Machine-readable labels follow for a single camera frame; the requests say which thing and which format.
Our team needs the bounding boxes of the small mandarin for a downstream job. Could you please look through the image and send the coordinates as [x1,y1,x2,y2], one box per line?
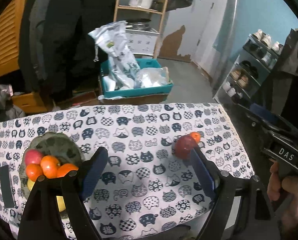
[190,132,201,143]

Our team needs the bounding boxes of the cat pattern tablecloth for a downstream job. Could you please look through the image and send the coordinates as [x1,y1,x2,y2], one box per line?
[0,103,253,239]

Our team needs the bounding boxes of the white rice bag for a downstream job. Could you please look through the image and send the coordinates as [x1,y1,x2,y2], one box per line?
[88,21,140,89]

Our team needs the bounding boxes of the wooden drawer box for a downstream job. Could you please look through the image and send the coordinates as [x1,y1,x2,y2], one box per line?
[11,92,48,114]

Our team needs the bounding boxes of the grey hanging bag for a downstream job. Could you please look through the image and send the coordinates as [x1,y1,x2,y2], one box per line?
[166,0,193,11]

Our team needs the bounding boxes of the person's right hand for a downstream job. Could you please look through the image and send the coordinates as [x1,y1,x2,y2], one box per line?
[267,161,298,230]

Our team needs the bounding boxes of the shoe rack with shoes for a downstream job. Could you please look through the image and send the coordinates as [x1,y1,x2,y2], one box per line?
[214,29,284,105]

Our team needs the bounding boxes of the white patterned storage box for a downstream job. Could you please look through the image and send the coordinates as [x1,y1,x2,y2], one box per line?
[126,28,159,56]

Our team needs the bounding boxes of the wooden shelf rack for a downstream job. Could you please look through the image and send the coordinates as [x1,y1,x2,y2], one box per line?
[113,0,168,59]

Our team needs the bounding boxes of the orange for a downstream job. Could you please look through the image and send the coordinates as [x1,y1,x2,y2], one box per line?
[40,155,61,179]
[26,164,43,182]
[56,163,78,178]

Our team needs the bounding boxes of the wooden louvered wardrobe door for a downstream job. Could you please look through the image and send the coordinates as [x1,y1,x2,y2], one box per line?
[0,0,26,77]

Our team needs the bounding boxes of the yellow pear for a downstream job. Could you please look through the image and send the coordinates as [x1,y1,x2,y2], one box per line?
[27,179,35,191]
[56,196,66,212]

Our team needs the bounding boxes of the yellow pear front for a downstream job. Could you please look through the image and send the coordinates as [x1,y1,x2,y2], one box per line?
[27,179,35,191]

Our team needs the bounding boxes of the white cooking pot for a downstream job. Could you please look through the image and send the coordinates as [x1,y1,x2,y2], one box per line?
[128,0,156,9]

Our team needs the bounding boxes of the clear plastic bag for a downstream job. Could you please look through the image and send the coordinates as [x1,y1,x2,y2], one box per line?
[135,67,172,88]

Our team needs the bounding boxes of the black hanging coat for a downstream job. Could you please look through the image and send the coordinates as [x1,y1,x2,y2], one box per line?
[18,0,115,103]

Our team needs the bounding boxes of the black phone on table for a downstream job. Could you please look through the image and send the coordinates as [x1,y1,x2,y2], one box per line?
[0,165,15,209]

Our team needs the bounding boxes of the steel pot on box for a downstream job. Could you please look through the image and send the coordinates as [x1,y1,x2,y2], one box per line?
[126,18,151,30]

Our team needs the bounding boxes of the green patterned glass plate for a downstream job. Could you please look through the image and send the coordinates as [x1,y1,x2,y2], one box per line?
[18,132,85,199]

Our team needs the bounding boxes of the dark red apple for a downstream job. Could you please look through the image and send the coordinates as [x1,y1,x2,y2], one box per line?
[174,135,198,160]

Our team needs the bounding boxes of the yellow pear back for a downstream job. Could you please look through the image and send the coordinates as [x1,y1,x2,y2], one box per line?
[56,196,66,212]

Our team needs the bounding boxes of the grey clothes pile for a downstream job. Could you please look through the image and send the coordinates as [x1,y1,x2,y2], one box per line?
[0,85,26,122]

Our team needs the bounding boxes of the teal plastic crate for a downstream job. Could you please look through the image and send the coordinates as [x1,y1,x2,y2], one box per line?
[100,59,173,99]

